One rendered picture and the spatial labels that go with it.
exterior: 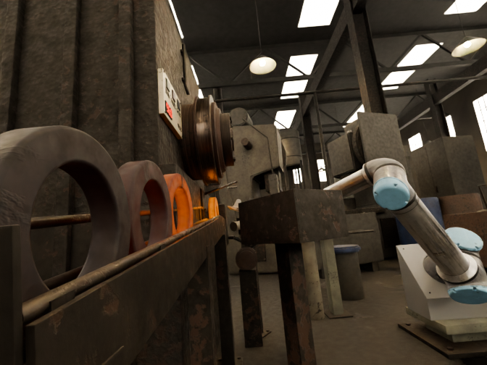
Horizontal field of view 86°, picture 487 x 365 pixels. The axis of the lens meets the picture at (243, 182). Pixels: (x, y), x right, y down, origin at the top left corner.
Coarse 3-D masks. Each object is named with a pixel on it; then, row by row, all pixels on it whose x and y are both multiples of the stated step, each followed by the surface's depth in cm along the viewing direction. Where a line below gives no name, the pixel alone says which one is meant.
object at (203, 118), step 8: (208, 96) 127; (200, 104) 123; (208, 104) 121; (200, 112) 120; (208, 112) 118; (200, 120) 118; (208, 120) 117; (200, 128) 117; (208, 128) 116; (200, 136) 117; (208, 136) 117; (200, 144) 117; (208, 144) 118; (200, 152) 118; (208, 152) 119; (200, 160) 120; (208, 160) 120; (208, 168) 123; (216, 168) 126; (208, 176) 127; (216, 176) 126
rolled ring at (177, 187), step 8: (168, 176) 57; (176, 176) 58; (168, 184) 54; (176, 184) 57; (184, 184) 63; (176, 192) 64; (184, 192) 64; (176, 200) 65; (184, 200) 65; (184, 208) 66; (192, 208) 69; (184, 216) 66; (192, 216) 68; (184, 224) 65; (192, 224) 67; (176, 232) 54
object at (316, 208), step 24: (288, 192) 68; (312, 192) 71; (336, 192) 77; (240, 216) 87; (264, 216) 76; (288, 216) 68; (312, 216) 69; (336, 216) 74; (264, 240) 76; (288, 240) 68; (312, 240) 67; (288, 264) 78; (288, 288) 77; (288, 312) 77; (288, 336) 76; (312, 336) 76; (288, 360) 76; (312, 360) 74
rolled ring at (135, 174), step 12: (120, 168) 37; (132, 168) 37; (144, 168) 39; (156, 168) 44; (132, 180) 35; (144, 180) 38; (156, 180) 43; (132, 192) 34; (156, 192) 46; (168, 192) 49; (132, 204) 33; (156, 204) 47; (168, 204) 49; (132, 216) 33; (156, 216) 48; (168, 216) 48; (132, 228) 33; (156, 228) 47; (168, 228) 47; (132, 240) 33; (156, 240) 45; (132, 252) 33; (156, 252) 42
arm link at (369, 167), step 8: (376, 160) 110; (384, 160) 106; (392, 160) 104; (368, 168) 111; (376, 168) 106; (352, 176) 118; (360, 176) 115; (368, 176) 111; (336, 184) 124; (344, 184) 120; (352, 184) 118; (360, 184) 115; (368, 184) 114; (344, 192) 121; (352, 192) 120
